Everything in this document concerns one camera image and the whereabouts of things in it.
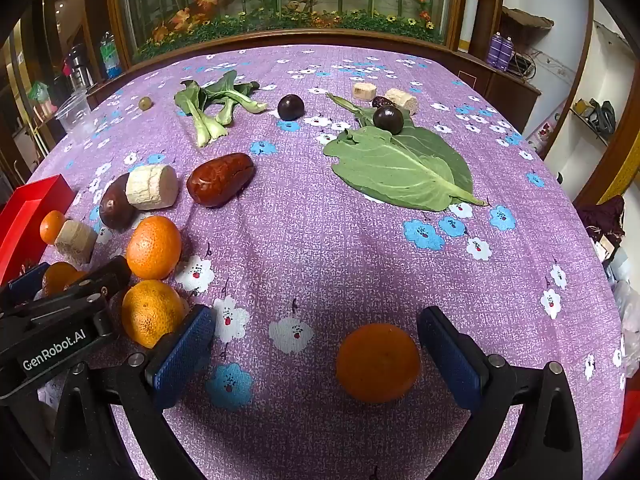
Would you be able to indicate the steel thermos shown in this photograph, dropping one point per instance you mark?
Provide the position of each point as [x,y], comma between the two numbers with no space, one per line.
[77,65]

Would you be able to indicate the large red date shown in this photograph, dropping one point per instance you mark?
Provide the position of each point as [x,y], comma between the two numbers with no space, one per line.
[221,179]

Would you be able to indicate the green grape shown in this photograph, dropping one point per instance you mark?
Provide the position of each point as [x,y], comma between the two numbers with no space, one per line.
[145,103]

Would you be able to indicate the dark purple plum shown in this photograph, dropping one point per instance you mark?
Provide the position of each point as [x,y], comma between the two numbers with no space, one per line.
[290,107]
[388,118]

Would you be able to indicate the purple bottles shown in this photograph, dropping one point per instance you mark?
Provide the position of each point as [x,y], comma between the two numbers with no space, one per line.
[500,50]

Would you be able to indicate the clear plastic cup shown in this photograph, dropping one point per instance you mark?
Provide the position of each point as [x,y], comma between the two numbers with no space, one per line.
[75,115]

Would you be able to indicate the red tray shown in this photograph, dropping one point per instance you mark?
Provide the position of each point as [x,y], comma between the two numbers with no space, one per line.
[30,215]

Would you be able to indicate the green and blue bottle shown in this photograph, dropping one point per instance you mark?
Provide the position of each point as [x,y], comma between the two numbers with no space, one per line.
[107,55]

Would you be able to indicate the purple floral tablecloth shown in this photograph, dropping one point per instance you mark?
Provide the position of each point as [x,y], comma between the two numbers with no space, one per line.
[325,240]

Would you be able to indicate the flower and bamboo glass panel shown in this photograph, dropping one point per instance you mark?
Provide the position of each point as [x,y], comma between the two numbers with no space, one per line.
[285,0]

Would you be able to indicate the large banana piece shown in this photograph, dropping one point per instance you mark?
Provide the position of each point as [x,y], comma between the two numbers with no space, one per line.
[151,186]

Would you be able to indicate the dark passion fruit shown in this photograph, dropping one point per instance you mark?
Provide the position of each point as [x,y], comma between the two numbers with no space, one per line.
[114,204]

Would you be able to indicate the green cabbage leaf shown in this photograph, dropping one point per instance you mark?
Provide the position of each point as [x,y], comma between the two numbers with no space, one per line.
[400,167]

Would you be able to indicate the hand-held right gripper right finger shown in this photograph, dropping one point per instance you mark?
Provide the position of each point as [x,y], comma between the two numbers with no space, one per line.
[452,360]

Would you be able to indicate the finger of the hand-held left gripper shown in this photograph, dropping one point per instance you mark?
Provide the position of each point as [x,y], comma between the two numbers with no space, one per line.
[107,274]
[22,280]

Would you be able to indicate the bok choy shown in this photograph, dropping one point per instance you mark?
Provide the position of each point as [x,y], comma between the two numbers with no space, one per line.
[215,105]

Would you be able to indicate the small dark red date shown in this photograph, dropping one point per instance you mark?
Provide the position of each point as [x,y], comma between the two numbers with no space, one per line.
[380,101]

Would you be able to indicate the small orange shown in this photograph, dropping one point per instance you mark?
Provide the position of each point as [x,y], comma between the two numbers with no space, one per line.
[51,226]

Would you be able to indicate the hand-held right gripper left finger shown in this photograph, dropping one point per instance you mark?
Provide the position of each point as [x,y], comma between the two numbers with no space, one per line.
[180,355]

